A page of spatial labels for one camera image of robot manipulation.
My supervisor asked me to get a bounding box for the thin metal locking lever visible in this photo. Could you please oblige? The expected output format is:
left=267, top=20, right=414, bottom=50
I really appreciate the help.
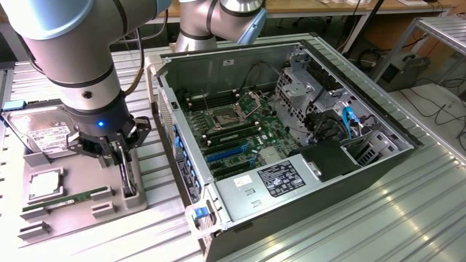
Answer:
left=201, top=89, right=211, bottom=117

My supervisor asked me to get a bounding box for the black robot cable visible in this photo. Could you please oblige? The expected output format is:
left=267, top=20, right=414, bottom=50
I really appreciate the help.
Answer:
left=117, top=26, right=147, bottom=97

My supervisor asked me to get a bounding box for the silver CPU chip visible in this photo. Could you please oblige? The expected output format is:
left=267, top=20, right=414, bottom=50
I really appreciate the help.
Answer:
left=28, top=172, right=63, bottom=197

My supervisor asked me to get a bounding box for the CPU socket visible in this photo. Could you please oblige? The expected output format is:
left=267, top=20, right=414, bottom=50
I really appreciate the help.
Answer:
left=205, top=105, right=241, bottom=129

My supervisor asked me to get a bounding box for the black installed RAM stick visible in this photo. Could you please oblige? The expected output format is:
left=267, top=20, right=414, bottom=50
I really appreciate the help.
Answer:
left=205, top=126, right=263, bottom=146

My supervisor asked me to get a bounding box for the silver hard disk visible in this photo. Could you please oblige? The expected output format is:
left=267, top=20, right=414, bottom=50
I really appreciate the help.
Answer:
left=0, top=104, right=80, bottom=159

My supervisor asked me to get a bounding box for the metal disk bay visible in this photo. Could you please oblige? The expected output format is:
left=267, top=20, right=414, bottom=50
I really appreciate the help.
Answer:
left=274, top=67, right=331, bottom=111

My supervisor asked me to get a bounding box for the grey power supply unit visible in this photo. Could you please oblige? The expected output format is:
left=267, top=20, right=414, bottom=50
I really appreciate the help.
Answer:
left=213, top=153, right=326, bottom=222

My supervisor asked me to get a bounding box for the blue SATA wire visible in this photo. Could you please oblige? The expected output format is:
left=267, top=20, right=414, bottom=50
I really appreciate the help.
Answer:
left=340, top=105, right=366, bottom=140

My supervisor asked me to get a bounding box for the metal socket cover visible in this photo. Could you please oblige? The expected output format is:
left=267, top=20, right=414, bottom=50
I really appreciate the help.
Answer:
left=235, top=91, right=262, bottom=116

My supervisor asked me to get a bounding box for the blue expansion slot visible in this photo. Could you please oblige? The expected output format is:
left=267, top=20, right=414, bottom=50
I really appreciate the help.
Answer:
left=204, top=144, right=250, bottom=164

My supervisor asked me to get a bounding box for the aluminium frame table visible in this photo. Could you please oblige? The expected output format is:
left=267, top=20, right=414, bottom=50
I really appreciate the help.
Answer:
left=391, top=16, right=466, bottom=59

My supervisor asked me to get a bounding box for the grey parts rack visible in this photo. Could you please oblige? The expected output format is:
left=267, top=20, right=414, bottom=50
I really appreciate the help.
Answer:
left=0, top=146, right=149, bottom=241

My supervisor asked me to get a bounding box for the green motherboard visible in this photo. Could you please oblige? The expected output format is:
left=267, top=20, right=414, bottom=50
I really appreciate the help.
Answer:
left=180, top=89, right=303, bottom=181

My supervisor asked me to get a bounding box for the black open PC case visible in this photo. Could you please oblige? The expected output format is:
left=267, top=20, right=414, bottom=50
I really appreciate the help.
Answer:
left=145, top=32, right=426, bottom=262

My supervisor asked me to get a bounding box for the black looped wire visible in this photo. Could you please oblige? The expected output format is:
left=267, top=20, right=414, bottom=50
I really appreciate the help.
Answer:
left=243, top=61, right=286, bottom=91

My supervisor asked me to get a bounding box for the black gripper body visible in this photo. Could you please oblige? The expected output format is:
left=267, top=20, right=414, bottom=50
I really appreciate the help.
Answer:
left=67, top=91, right=136, bottom=144

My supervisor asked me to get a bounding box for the silver chipset heat sink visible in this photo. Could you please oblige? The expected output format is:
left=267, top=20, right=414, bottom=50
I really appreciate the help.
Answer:
left=259, top=149, right=288, bottom=163

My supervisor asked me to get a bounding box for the dark equipment box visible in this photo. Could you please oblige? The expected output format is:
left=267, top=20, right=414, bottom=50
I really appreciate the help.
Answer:
left=374, top=53, right=431, bottom=93

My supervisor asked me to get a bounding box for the green RAM stick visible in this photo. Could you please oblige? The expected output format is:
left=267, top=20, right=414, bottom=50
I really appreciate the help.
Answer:
left=21, top=190, right=111, bottom=213

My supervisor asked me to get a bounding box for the black graphics card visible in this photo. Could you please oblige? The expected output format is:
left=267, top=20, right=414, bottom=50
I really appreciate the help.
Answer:
left=116, top=146, right=140, bottom=198

